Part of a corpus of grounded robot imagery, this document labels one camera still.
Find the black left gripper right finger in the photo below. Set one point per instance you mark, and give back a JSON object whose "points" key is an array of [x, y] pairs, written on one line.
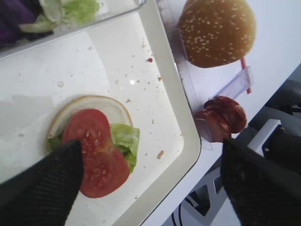
{"points": [[261, 192]]}

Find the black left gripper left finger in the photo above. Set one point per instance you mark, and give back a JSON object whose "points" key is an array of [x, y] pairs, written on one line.
{"points": [[43, 195]]}

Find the red tomato slices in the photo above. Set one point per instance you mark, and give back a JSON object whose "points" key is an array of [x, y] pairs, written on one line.
{"points": [[100, 186]]}

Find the green lettuce leaf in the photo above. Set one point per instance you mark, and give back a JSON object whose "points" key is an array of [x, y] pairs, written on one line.
{"points": [[127, 143]]}

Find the lettuce in container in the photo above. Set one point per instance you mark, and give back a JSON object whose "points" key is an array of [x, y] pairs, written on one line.
{"points": [[63, 13]]}

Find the clear plastic divider upper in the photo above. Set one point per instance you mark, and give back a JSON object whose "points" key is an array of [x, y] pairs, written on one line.
{"points": [[232, 89]]}

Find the bottom bun slice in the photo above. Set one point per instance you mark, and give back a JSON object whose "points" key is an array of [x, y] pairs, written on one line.
{"points": [[113, 109]]}

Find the white tray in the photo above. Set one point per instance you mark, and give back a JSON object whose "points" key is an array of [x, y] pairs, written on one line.
{"points": [[128, 59]]}

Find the sesame seed top bun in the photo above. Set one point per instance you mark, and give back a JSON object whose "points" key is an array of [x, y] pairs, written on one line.
{"points": [[216, 32]]}

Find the clear plastic container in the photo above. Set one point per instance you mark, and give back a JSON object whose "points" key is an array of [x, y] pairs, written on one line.
{"points": [[110, 9]]}

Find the purple cabbage leaves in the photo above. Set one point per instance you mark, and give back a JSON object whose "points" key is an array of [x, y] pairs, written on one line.
{"points": [[14, 13]]}

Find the red plastic rail strip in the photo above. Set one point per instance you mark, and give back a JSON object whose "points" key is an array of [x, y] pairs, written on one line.
{"points": [[245, 69]]}

